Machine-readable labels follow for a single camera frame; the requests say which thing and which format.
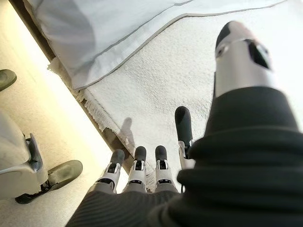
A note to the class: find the right dark robot foot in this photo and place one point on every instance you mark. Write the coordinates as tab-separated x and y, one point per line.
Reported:
64	172

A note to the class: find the dark robot foot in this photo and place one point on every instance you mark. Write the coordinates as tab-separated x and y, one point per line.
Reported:
64	172
7	79

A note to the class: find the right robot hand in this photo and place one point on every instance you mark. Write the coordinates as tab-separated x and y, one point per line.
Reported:
236	165

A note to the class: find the left dark robot foot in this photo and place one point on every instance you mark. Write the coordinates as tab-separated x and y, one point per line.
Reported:
7	79

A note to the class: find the cream fringed waffle blanket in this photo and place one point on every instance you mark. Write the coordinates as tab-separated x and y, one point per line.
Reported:
154	82

